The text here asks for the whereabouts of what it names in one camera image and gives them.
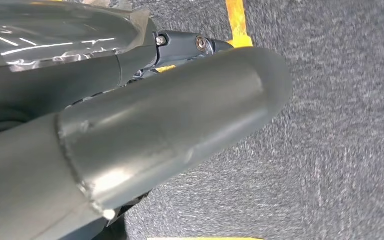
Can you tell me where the yellow floor tape square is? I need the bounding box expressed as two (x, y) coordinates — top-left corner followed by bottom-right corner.
(154, 0), (255, 74)

